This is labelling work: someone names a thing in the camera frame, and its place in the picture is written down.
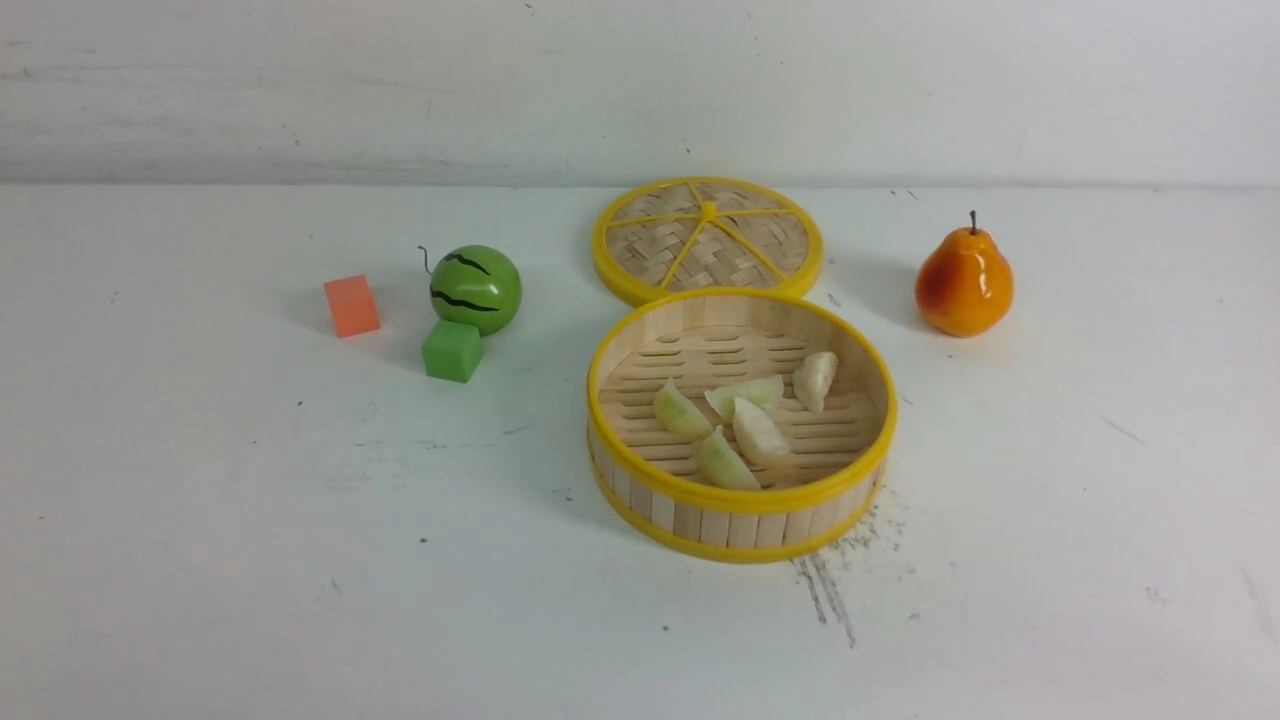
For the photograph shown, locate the green dumpling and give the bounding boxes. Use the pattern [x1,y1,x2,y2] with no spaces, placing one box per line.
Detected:
[704,374,785,423]
[652,378,714,441]
[695,427,762,492]

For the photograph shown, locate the bamboo steamer tray yellow rim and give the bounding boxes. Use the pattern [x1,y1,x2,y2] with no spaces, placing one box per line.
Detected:
[586,288,899,562]

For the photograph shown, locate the pale beige dumpling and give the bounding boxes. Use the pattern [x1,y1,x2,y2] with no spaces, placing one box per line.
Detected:
[792,351,838,413]
[732,397,792,468]

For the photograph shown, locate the woven bamboo steamer lid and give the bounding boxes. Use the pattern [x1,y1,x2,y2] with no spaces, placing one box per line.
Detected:
[590,176,826,307]

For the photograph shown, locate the green toy watermelon ball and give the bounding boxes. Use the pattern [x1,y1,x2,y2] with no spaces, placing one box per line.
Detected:
[420,245,524,336]

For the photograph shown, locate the green cube block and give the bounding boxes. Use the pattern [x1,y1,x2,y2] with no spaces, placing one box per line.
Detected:
[421,320,484,383]

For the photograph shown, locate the orange cube block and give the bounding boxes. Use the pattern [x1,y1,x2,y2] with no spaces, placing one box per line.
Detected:
[323,274,381,338]

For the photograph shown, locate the orange toy pear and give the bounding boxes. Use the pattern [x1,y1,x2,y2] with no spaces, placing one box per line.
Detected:
[915,210,1015,338]

